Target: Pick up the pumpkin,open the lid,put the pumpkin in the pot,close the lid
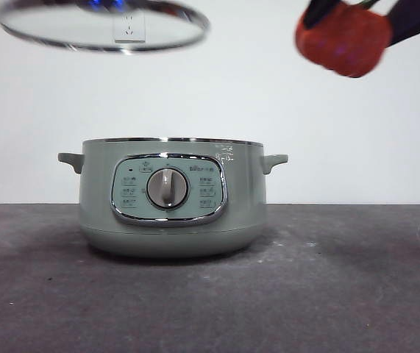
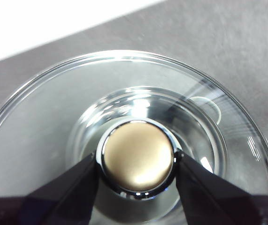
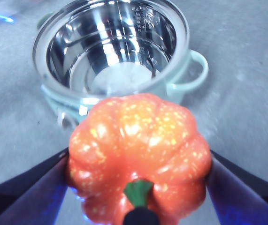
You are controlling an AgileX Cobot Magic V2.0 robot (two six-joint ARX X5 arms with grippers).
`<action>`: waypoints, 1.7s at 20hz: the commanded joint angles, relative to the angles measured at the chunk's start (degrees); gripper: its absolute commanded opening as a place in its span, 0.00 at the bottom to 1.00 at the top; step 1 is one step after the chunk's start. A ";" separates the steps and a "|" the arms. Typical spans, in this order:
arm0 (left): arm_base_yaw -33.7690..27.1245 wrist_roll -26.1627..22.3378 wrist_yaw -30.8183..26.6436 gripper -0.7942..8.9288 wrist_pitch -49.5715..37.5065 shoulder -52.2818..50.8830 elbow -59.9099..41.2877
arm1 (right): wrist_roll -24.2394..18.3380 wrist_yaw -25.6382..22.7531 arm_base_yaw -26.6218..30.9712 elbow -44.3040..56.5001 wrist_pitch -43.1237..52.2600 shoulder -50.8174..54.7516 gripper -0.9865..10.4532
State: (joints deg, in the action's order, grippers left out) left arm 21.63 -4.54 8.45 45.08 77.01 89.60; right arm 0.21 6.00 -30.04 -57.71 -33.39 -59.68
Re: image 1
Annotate glass lid with green knob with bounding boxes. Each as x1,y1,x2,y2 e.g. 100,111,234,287
0,0,210,54

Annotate white wall socket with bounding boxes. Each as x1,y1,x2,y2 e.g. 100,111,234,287
113,10,146,42

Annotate pale green electric cooking pot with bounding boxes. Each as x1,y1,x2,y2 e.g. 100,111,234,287
57,138,289,257

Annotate orange toy pumpkin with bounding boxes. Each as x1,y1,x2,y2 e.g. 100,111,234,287
294,0,387,79

